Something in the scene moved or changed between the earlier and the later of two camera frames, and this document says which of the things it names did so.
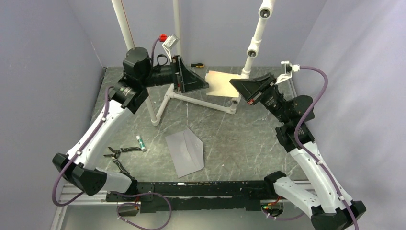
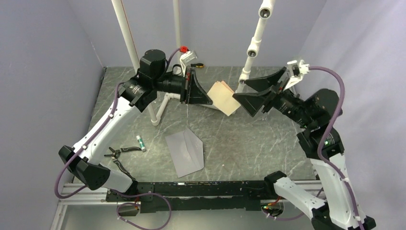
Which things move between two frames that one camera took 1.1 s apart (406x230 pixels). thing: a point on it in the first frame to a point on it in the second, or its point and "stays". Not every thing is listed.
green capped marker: x=141 y=143 stays
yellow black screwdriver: x=197 y=65 stays
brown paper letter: x=219 y=84 to x=221 y=95
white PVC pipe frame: x=252 y=53 stays
